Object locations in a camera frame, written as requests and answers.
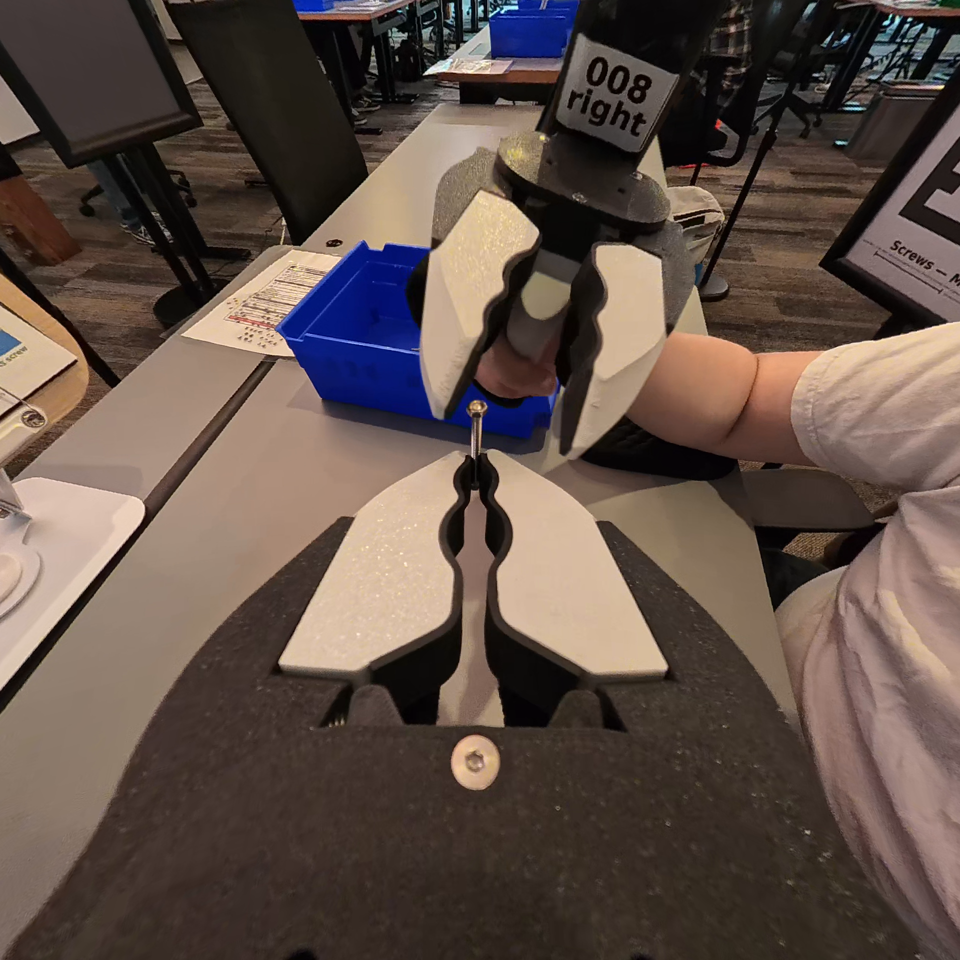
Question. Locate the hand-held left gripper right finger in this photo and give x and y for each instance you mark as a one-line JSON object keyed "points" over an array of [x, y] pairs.
{"points": [[574, 592]]}

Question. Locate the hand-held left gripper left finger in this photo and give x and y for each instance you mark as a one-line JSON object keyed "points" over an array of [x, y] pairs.
{"points": [[382, 592]]}

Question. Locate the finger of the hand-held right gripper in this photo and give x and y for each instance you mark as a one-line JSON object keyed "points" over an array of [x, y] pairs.
{"points": [[630, 315], [469, 285]]}

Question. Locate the blue plastic bin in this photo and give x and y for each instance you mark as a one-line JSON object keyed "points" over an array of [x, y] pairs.
{"points": [[529, 34], [334, 4], [352, 352]]}

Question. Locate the steel bolt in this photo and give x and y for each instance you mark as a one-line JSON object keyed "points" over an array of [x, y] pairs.
{"points": [[477, 435]]}

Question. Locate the person's right hand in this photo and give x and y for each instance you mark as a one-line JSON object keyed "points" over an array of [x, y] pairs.
{"points": [[517, 379]]}

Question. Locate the black pole stand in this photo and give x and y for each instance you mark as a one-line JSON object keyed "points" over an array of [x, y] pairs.
{"points": [[714, 286]]}

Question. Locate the white bag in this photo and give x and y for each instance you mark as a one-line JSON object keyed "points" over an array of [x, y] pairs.
{"points": [[697, 217]]}

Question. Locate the black mesh office chair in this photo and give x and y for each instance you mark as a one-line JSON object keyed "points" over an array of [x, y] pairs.
{"points": [[705, 112]]}

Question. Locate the printed paper sheet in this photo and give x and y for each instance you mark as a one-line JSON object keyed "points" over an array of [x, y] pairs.
{"points": [[262, 307], [469, 66]]}

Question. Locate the black high-back chair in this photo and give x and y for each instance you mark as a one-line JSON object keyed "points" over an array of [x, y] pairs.
{"points": [[277, 112]]}

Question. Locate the framed marker sign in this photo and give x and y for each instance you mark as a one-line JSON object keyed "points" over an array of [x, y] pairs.
{"points": [[885, 255]]}

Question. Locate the operator in white shirt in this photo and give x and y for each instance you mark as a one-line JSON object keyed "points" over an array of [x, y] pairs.
{"points": [[885, 600]]}

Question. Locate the white document stand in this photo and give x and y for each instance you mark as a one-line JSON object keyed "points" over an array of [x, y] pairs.
{"points": [[67, 540]]}

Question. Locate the wooden backing board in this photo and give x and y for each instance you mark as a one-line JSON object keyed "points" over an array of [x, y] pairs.
{"points": [[71, 390]]}

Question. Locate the black framed easel board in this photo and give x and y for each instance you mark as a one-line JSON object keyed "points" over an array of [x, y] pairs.
{"points": [[75, 60]]}

